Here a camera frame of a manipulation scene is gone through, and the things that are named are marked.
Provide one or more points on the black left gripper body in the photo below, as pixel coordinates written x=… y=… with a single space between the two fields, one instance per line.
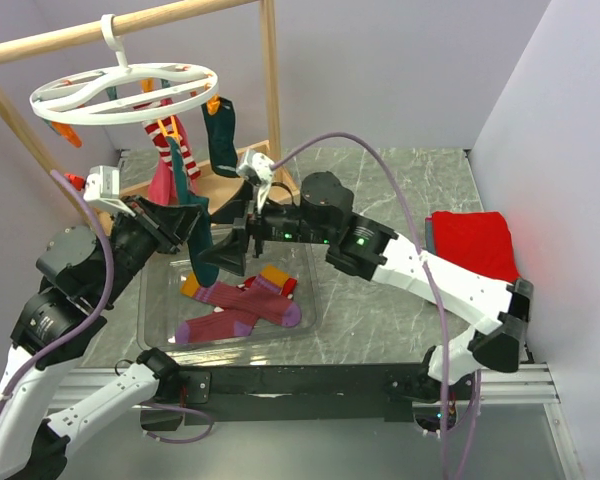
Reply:
x=136 y=241

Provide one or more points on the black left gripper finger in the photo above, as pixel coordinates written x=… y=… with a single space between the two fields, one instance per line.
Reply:
x=235 y=207
x=229 y=254
x=174 y=225

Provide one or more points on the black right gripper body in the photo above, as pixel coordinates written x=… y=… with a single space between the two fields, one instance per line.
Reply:
x=284 y=223

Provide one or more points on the dark teal sock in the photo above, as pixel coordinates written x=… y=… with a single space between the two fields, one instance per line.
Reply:
x=201 y=237
x=220 y=122

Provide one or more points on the purple sock with orange cuff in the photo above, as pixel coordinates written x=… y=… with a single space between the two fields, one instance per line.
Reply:
x=257 y=300

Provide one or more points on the red white striped sock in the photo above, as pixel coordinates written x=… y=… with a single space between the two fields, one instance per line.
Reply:
x=164 y=132
x=285 y=289

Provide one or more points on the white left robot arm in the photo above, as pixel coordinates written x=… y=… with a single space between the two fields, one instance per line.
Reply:
x=84 y=274

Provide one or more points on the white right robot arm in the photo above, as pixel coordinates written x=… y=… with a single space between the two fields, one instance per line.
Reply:
x=497 y=312

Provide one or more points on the white round sock hanger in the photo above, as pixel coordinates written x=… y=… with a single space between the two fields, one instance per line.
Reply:
x=124 y=93

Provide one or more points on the wooden drying rack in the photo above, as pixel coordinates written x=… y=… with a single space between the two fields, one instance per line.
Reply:
x=237 y=44

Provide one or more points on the pink sock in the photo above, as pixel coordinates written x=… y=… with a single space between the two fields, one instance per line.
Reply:
x=162 y=189

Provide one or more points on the clear plastic bin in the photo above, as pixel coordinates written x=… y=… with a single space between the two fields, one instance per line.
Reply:
x=162 y=307

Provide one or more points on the folded red cloth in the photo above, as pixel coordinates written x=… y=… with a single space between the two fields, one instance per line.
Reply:
x=480 y=242

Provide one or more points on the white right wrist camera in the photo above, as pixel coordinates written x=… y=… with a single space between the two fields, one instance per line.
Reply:
x=257 y=169

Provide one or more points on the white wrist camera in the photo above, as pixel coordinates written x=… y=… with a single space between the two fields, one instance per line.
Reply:
x=257 y=169
x=101 y=189

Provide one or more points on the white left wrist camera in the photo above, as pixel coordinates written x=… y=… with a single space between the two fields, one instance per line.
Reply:
x=101 y=189

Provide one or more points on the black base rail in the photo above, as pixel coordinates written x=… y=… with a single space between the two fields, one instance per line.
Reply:
x=302 y=392

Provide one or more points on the aluminium frame rail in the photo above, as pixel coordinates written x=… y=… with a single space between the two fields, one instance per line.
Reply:
x=532 y=384

